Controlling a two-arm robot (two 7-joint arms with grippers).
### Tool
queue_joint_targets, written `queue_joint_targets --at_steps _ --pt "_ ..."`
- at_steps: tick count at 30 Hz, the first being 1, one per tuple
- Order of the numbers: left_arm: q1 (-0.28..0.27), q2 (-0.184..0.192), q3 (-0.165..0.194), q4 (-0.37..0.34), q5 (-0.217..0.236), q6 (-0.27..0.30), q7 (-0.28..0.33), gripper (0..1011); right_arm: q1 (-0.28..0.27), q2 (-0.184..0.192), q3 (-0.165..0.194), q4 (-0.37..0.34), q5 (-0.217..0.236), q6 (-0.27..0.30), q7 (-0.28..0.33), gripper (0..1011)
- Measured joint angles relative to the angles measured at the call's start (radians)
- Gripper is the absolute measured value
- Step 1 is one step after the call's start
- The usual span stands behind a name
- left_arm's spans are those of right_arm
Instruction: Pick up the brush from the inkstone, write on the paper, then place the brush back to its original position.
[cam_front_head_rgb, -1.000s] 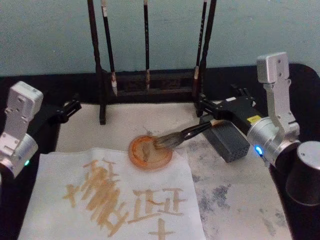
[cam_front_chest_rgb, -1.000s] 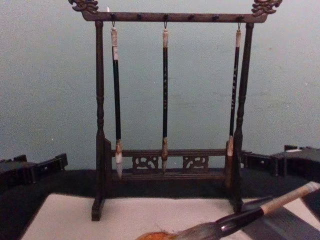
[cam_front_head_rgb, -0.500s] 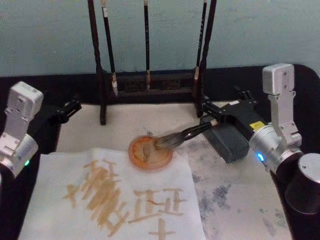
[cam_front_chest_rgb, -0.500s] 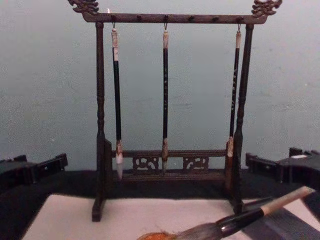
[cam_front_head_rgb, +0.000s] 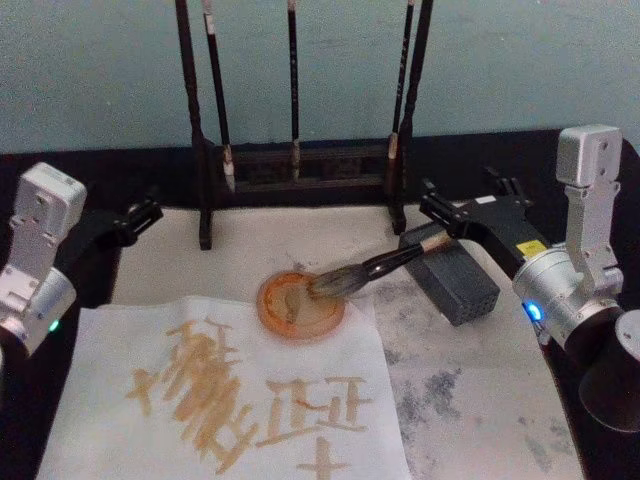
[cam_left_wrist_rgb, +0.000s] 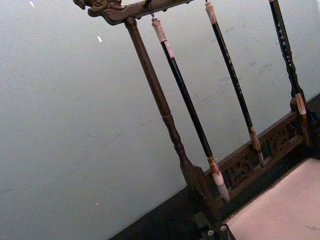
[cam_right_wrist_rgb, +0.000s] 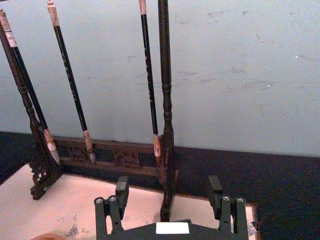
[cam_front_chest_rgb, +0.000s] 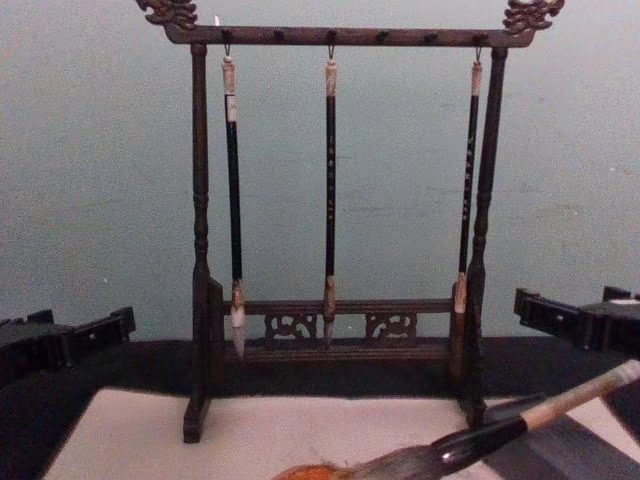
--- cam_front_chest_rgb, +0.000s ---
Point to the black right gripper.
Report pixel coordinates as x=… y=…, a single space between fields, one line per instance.
x=612 y=325

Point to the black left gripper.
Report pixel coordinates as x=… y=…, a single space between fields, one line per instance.
x=35 y=350

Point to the black table cloth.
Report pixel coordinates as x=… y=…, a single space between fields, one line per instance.
x=100 y=365

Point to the black paperweight bar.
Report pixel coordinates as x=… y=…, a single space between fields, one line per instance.
x=575 y=445

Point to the hanging brush with brown tip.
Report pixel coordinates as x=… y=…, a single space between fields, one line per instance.
x=468 y=200

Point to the dark carved wooden brush rack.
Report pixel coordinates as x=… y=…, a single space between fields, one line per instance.
x=200 y=200

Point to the hanging brush with white tip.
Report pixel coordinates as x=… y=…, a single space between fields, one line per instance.
x=234 y=200

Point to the white paper sheet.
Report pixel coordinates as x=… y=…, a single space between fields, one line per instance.
x=250 y=435

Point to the hanging brush with grey tip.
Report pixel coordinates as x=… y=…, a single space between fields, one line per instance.
x=330 y=200

